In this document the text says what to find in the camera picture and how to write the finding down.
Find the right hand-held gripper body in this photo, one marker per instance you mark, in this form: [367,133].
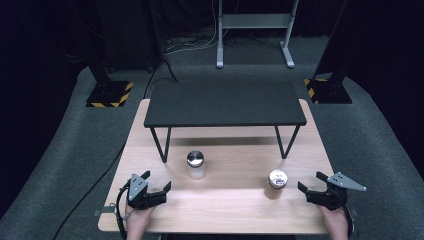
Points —
[328,198]

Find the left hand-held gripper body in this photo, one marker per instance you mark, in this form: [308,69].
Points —
[137,188]

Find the glass jar of brown powder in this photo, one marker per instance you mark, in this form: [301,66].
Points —
[276,183]

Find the glass jar of white powder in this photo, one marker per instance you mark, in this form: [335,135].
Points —
[196,165]

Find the black raised shelf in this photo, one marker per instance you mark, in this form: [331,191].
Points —
[223,103]

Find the person's right hand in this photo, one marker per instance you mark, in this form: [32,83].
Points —
[333,218]

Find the person's left hand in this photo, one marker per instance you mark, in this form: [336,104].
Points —
[138,218]

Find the black stand with striped base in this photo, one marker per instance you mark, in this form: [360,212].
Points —
[330,90]
[110,93]

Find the black cart on casters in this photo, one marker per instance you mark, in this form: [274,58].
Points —
[133,40]

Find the grey metal stand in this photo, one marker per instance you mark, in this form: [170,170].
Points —
[255,20]

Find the grey table edge bracket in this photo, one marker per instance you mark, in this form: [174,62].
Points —
[354,212]
[105,210]

